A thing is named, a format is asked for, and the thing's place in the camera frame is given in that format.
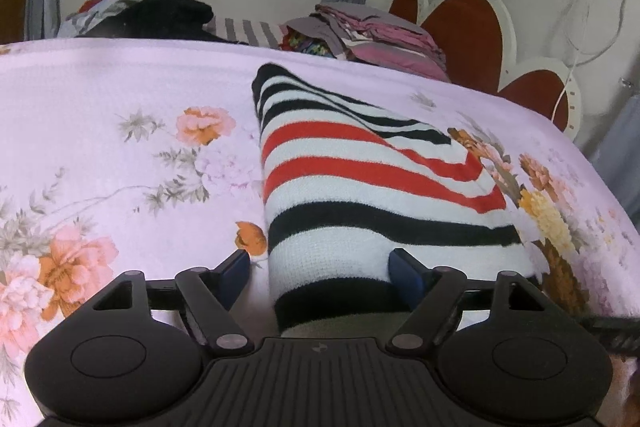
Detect red black white striped sweater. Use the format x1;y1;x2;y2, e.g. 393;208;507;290
252;64;536;337

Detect folded pink grey clothes stack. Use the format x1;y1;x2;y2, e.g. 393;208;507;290
284;2;449;82

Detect black clothes pile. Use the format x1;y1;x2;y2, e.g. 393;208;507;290
84;0;224;42

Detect pink floral bed sheet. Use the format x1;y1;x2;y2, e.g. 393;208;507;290
1;39;639;426

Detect red white heart headboard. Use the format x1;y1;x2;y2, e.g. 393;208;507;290
388;0;582;140

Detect grey white striped cloth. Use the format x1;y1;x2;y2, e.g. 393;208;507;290
203;16;286;50

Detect colourful patterned cloth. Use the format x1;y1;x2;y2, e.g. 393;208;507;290
280;29;335;58

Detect white charger cable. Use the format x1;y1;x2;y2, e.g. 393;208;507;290
549;0;634;122

